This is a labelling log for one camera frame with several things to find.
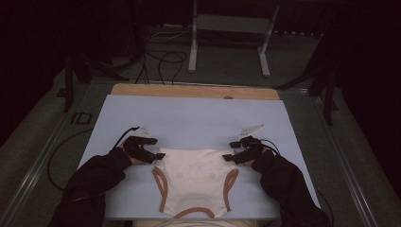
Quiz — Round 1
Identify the black tripod stand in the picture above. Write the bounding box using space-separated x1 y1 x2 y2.
56 51 131 114
273 31 340 127

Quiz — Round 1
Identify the person's right hand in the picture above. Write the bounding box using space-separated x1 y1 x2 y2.
245 148 276 168

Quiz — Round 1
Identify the grey metal floor rail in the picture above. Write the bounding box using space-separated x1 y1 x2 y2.
310 94 381 227
0 82 112 227

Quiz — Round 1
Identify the white metal stand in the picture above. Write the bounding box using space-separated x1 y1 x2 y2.
187 0 281 79

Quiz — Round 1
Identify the right hand-held gripper cable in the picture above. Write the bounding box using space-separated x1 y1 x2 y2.
259 137 282 156

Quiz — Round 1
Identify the black looped floor cable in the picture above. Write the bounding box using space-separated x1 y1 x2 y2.
157 51 189 85

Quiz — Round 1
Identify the cream baby bodysuit brown trim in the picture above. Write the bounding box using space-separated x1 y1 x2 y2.
150 147 240 219

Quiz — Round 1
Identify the light blue mat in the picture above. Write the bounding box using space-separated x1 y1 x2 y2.
78 94 322 220

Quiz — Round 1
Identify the left hand-held gripper cable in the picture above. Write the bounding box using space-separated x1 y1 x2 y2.
109 126 141 153

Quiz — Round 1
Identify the person's left hand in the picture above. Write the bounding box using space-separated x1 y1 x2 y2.
121 146 148 166

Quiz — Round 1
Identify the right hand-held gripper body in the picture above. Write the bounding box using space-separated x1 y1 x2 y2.
234 124 267 166

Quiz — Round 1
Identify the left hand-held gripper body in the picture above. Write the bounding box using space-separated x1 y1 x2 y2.
122 126 158 165

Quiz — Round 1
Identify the white floor cable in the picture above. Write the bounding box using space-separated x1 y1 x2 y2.
145 26 192 44

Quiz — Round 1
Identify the long black floor cable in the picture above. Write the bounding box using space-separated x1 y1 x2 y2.
46 128 95 192

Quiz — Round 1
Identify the hand-held gripper cable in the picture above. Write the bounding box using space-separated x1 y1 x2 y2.
259 137 282 156
109 126 141 153

